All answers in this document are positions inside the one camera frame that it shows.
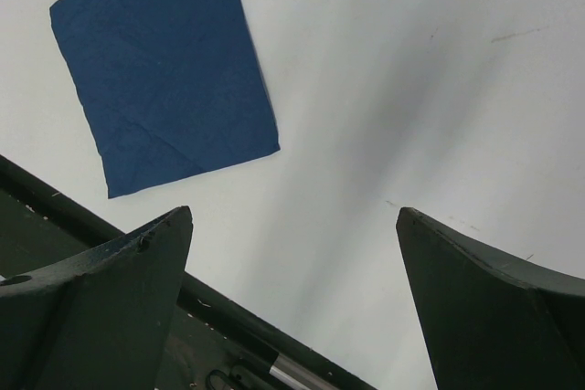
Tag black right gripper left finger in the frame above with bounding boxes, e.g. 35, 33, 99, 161
1, 206, 193, 389

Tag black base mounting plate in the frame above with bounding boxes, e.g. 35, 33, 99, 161
1, 158, 370, 389

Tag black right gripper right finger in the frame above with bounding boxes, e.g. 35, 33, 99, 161
396, 207, 584, 389

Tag dark blue paper napkin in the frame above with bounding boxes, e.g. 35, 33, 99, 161
49, 0, 280, 198

